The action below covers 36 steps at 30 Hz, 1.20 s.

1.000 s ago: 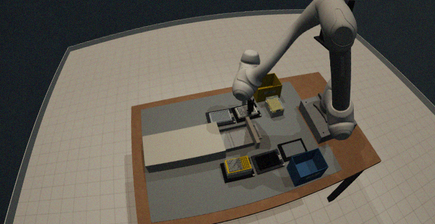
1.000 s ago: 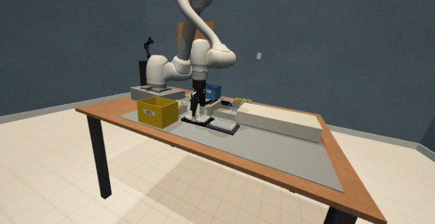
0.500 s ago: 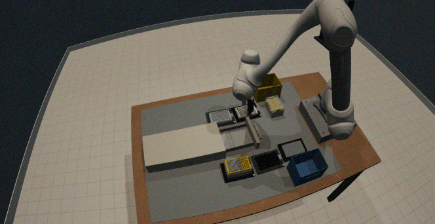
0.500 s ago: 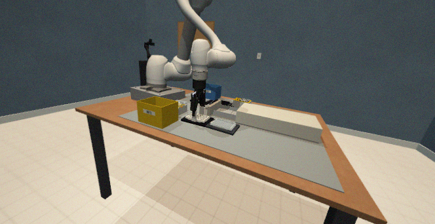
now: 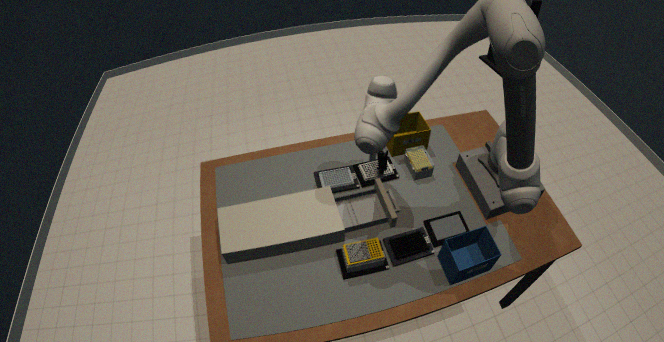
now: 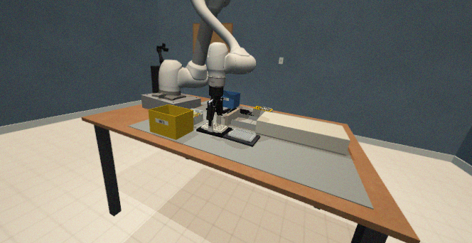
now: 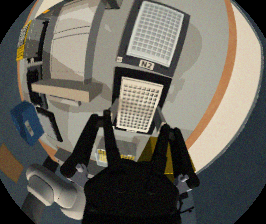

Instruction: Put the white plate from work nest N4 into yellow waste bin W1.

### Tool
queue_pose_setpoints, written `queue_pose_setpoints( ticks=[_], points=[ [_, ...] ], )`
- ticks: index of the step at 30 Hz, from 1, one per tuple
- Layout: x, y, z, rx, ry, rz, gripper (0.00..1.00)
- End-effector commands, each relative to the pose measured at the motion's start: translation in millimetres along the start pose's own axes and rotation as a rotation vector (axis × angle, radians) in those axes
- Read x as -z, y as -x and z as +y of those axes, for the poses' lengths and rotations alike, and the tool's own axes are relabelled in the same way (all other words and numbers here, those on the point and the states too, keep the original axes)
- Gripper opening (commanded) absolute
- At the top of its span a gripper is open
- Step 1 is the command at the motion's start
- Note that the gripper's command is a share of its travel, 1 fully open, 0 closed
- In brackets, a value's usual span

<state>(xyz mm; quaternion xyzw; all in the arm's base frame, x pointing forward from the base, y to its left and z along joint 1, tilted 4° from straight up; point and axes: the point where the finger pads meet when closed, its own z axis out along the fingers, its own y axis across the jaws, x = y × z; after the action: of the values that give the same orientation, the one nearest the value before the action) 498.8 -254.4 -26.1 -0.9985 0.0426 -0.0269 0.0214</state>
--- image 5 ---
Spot dark blue open bin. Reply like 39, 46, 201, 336
437, 226, 502, 285

